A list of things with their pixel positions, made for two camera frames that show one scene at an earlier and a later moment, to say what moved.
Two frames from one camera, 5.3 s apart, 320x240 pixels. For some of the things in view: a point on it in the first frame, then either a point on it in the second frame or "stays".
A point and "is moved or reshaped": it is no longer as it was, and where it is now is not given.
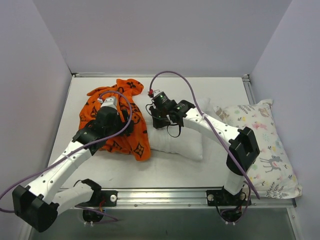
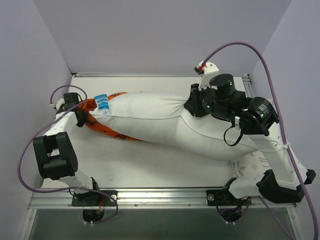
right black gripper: [155, 117] → [192, 104]
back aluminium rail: [75, 75] stays
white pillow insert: [179, 140] is moved or reshaped
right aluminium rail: [249, 89] stays
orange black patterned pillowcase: [134, 144] is moved or reshaped
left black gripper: [124, 120] → [80, 116]
